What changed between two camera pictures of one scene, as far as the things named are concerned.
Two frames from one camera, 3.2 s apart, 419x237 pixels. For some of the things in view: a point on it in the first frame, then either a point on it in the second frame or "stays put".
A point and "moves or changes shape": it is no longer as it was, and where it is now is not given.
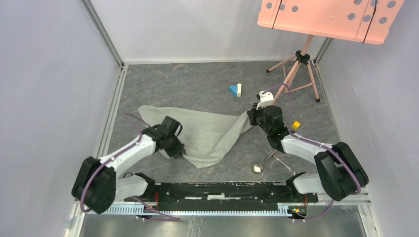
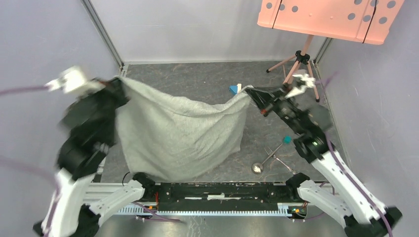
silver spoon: [257, 168] stays put
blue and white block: [235, 90] stays put
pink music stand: [367, 21] stays put
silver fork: [269, 150] stays put
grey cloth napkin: [205, 137] moves or changes shape
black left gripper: [176, 151] -> [113, 85]
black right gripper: [253, 113] -> [262, 98]
